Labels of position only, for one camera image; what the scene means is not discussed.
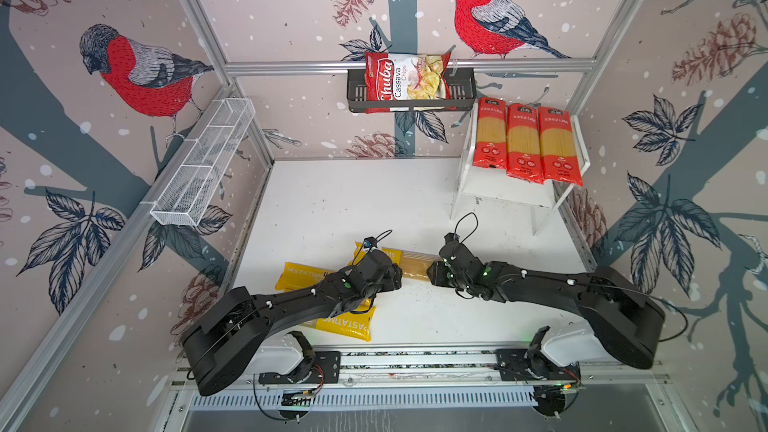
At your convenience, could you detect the yellow pasta bag top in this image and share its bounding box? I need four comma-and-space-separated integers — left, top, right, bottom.
381, 248, 440, 282

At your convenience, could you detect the red spaghetti bag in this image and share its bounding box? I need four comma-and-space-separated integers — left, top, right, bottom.
473, 97, 507, 170
538, 107, 583, 187
506, 103, 544, 184

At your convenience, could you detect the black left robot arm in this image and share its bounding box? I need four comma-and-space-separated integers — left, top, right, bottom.
181, 249, 402, 397

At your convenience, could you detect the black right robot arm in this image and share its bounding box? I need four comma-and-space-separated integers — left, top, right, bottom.
427, 233, 665, 370

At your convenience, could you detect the yellow Pastatime pasta bag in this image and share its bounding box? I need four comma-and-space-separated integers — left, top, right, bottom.
303, 307, 375, 342

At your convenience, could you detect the white two-tier shelf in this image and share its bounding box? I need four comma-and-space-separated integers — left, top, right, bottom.
450, 104, 576, 235

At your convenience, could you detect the red cassava chips bag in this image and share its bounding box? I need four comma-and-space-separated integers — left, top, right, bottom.
364, 52, 452, 102

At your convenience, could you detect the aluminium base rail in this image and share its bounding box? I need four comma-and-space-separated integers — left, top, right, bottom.
173, 344, 664, 391

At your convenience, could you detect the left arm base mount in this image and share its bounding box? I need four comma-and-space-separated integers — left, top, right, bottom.
257, 351, 341, 386

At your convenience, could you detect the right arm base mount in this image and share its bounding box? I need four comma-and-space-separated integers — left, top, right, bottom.
494, 349, 581, 382

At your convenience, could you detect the black wall basket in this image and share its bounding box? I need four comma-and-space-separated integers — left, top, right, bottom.
347, 68, 478, 113

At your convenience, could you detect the white wire mesh basket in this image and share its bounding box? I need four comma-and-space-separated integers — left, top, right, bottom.
150, 98, 255, 227

